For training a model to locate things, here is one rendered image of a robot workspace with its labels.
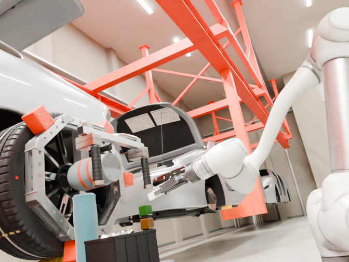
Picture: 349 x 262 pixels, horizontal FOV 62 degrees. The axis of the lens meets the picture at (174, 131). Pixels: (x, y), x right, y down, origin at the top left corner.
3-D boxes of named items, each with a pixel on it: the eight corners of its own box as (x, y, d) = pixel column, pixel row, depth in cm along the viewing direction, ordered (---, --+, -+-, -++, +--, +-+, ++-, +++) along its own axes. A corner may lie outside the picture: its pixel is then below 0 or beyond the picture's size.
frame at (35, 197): (119, 232, 150) (109, 133, 167) (130, 231, 147) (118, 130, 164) (24, 248, 103) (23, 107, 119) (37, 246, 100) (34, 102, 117)
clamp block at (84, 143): (84, 152, 116) (84, 139, 118) (102, 146, 112) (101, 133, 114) (75, 150, 112) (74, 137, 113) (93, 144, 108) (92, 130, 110)
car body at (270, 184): (253, 209, 1373) (245, 180, 1415) (293, 201, 1299) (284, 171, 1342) (218, 214, 944) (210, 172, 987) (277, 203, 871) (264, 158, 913)
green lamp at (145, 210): (144, 216, 116) (143, 206, 117) (152, 214, 115) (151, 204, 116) (138, 217, 113) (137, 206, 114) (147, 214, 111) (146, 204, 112)
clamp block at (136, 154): (134, 161, 145) (133, 151, 147) (149, 157, 142) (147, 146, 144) (128, 160, 141) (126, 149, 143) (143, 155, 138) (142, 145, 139)
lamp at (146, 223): (146, 229, 115) (145, 219, 116) (155, 227, 113) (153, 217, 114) (141, 230, 111) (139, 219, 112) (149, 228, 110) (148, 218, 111)
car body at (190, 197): (205, 215, 842) (195, 162, 891) (270, 204, 768) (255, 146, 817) (79, 233, 414) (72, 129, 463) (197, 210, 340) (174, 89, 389)
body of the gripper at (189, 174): (196, 164, 122) (177, 174, 124) (189, 161, 114) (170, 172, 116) (204, 180, 119) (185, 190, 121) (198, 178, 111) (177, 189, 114)
